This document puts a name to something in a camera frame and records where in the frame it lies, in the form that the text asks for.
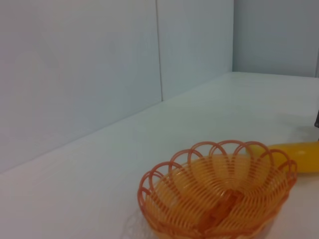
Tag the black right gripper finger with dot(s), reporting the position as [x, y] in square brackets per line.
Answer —
[317, 119]

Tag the yellow banana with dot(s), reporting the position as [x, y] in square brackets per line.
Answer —
[304, 159]

